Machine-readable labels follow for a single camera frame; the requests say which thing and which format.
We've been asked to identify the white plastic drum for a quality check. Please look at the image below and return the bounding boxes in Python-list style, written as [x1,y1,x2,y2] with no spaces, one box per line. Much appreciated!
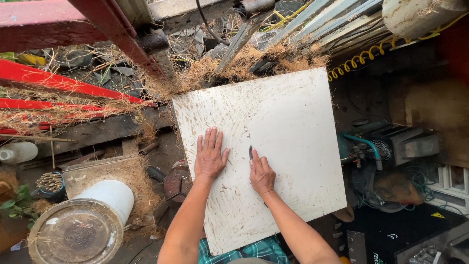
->
[381,0,469,40]

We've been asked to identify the person's right hand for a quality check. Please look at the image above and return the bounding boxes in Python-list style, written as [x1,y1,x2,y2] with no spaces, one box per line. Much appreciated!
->
[249,148,276,196]

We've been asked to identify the heap of coconut fibre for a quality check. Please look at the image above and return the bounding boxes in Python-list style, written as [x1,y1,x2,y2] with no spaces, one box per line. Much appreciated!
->
[0,43,331,235]

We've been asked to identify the white scratched board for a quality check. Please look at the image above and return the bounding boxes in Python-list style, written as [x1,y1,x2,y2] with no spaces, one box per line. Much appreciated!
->
[172,67,347,256]

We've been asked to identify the green leafy plant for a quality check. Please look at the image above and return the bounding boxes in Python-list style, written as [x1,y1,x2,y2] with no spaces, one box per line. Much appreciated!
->
[0,183,39,229]

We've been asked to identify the bundle of thin wooden sticks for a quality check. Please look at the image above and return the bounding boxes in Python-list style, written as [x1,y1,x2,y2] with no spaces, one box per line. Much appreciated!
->
[35,172,65,193]

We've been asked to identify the yellow coiled air hose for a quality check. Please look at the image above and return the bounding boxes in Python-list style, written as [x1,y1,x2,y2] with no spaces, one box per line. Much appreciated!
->
[327,11,469,82]

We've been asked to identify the white plastic bucket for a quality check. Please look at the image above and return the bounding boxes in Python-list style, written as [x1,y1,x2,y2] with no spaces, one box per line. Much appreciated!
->
[28,180,135,264]

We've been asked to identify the black machine case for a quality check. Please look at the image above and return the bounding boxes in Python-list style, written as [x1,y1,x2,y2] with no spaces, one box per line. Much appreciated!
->
[344,204,469,264]

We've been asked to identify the white plastic bottle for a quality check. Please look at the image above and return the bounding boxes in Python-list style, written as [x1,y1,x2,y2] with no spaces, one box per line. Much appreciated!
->
[0,142,39,164]

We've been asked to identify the person's left hand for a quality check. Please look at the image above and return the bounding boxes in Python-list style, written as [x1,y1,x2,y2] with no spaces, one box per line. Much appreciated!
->
[194,126,231,181]

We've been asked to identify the black cable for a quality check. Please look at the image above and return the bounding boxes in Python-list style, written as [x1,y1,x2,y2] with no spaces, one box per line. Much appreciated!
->
[195,0,231,47]

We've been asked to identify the air compressor with teal hose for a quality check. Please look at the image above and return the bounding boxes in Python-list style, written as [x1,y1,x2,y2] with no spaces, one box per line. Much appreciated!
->
[337,118,441,171]

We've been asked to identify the red metal frame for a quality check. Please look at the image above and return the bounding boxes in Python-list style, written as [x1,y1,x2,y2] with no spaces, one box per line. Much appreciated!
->
[0,0,173,135]

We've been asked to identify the green plaid shorts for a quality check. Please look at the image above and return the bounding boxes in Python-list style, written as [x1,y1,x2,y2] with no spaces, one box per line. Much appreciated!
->
[198,235,291,264]

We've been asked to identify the bundle of grey metal bars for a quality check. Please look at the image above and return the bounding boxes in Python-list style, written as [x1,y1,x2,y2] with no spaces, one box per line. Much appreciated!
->
[214,0,393,74]

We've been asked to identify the rusty round metal disc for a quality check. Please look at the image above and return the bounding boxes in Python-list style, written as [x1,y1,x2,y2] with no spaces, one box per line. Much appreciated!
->
[163,160,193,203]

